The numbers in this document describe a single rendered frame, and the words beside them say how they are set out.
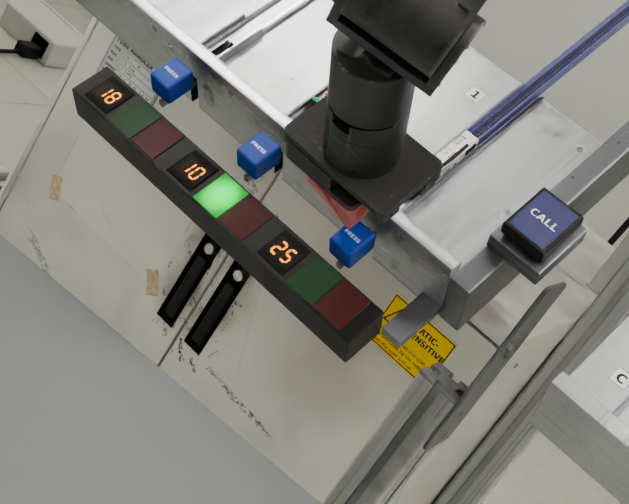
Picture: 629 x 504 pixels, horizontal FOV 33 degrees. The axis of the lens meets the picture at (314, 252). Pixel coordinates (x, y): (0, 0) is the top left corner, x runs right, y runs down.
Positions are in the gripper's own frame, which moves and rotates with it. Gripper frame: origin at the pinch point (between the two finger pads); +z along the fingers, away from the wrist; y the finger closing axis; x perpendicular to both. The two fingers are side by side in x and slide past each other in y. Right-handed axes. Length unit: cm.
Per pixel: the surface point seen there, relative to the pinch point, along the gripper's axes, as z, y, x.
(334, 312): 2.1, -4.4, 6.2
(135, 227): 46, 37, -2
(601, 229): 156, 19, -125
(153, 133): 2.5, 18.4, 5.4
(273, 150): 0.3, 9.1, 0.1
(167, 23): -0.5, 24.9, -1.9
